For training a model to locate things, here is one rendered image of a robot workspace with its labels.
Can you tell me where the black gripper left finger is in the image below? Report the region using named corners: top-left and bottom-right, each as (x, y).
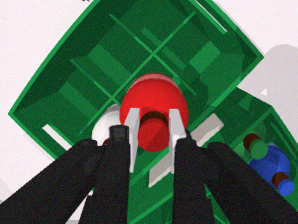
top-left (0, 108), bottom-right (140, 224)

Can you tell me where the green bottle crate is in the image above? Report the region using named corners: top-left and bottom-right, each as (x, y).
top-left (127, 87), bottom-right (298, 224)
top-left (8, 0), bottom-right (264, 159)

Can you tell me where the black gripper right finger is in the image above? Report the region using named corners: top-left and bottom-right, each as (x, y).
top-left (169, 109), bottom-right (298, 224)

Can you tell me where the white paper pick list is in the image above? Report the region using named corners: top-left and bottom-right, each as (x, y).
top-left (54, 0), bottom-right (93, 37)

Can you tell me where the blue bottle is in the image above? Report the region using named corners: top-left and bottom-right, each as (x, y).
top-left (248, 142), bottom-right (294, 196)

